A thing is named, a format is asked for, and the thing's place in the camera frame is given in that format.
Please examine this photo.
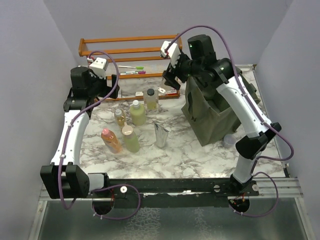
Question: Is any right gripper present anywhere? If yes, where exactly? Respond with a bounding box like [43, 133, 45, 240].
[162, 50, 203, 90]

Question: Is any green canvas bag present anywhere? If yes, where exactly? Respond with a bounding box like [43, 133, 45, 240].
[181, 67, 261, 147]

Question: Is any clear square bottle black cap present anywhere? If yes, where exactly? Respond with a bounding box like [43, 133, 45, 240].
[158, 77, 175, 95]

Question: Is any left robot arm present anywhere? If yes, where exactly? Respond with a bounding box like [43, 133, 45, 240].
[40, 66, 120, 199]

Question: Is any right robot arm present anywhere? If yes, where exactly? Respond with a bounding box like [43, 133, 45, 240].
[160, 34, 281, 196]

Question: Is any red white small box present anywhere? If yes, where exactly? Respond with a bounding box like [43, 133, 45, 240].
[165, 88, 177, 95]

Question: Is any small amber bottle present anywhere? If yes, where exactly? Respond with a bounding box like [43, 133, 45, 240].
[114, 109, 127, 128]

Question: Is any pink green marker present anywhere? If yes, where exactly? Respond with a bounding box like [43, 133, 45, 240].
[120, 71, 146, 76]

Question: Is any green white marker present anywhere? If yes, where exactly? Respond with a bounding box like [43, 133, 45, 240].
[118, 65, 144, 70]

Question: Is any orange wooden shelf rack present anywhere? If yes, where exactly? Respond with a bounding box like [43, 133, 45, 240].
[78, 34, 180, 102]

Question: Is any green lotion bottle white cap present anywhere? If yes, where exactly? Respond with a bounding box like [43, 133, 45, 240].
[129, 100, 147, 126]

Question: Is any pink orange bottle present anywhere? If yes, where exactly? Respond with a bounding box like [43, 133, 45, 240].
[101, 128, 122, 154]

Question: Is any green bottle beige cap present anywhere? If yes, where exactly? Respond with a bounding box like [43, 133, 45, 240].
[121, 123, 140, 153]

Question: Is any silver foil pouch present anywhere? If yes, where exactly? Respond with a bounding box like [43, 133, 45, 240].
[154, 123, 169, 149]

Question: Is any small purple jar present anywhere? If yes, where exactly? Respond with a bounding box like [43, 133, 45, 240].
[222, 134, 237, 149]

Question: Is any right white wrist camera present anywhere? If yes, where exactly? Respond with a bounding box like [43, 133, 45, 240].
[160, 40, 181, 69]

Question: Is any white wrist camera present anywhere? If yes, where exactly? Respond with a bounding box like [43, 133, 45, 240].
[160, 40, 181, 69]
[87, 57, 109, 80]

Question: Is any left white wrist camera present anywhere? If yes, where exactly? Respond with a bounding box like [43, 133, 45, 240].
[87, 57, 109, 80]

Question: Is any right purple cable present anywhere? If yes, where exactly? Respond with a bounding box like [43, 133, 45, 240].
[163, 24, 295, 218]

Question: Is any purple cable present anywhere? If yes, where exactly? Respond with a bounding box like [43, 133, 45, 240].
[163, 24, 295, 218]
[57, 51, 142, 221]

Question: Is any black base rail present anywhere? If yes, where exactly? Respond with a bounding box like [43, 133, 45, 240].
[89, 178, 259, 209]

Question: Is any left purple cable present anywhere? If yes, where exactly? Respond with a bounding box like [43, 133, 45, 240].
[57, 51, 142, 221]

